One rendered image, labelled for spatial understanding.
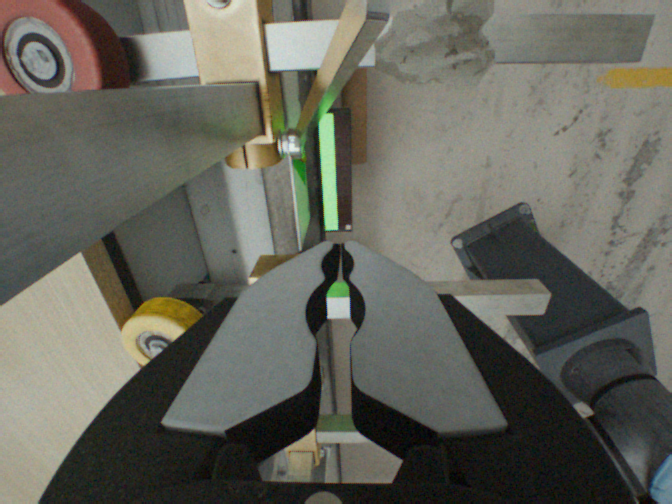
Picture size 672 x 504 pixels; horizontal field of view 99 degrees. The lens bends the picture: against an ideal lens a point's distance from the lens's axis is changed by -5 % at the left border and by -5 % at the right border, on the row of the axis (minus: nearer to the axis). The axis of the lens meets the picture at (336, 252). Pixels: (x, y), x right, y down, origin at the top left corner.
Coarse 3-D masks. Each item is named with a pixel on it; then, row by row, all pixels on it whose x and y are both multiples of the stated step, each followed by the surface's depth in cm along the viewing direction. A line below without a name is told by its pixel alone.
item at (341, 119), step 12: (336, 120) 39; (348, 120) 38; (336, 132) 39; (348, 132) 39; (336, 144) 40; (348, 144) 40; (336, 156) 41; (348, 156) 41; (348, 168) 41; (348, 180) 42; (348, 192) 43; (348, 204) 44; (348, 216) 45; (348, 228) 46
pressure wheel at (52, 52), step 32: (0, 0) 17; (32, 0) 17; (64, 0) 17; (0, 32) 17; (32, 32) 18; (64, 32) 17; (96, 32) 18; (0, 64) 18; (32, 64) 18; (64, 64) 19; (96, 64) 18; (128, 64) 21
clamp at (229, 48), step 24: (192, 0) 19; (240, 0) 19; (264, 0) 21; (192, 24) 20; (216, 24) 20; (240, 24) 20; (216, 48) 21; (240, 48) 21; (264, 48) 21; (216, 72) 22; (240, 72) 22; (264, 72) 22; (264, 96) 22; (264, 120) 23; (264, 144) 24; (240, 168) 25
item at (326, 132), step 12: (324, 120) 39; (324, 132) 39; (324, 144) 40; (324, 156) 41; (324, 168) 42; (324, 180) 42; (324, 192) 43; (324, 204) 44; (336, 204) 44; (336, 216) 45; (336, 228) 46
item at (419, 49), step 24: (432, 0) 20; (456, 0) 19; (480, 0) 19; (408, 24) 20; (432, 24) 19; (456, 24) 20; (480, 24) 20; (384, 48) 21; (408, 48) 21; (432, 48) 21; (456, 48) 20; (480, 48) 20; (384, 72) 22; (408, 72) 21; (432, 72) 21; (456, 72) 21; (480, 72) 22
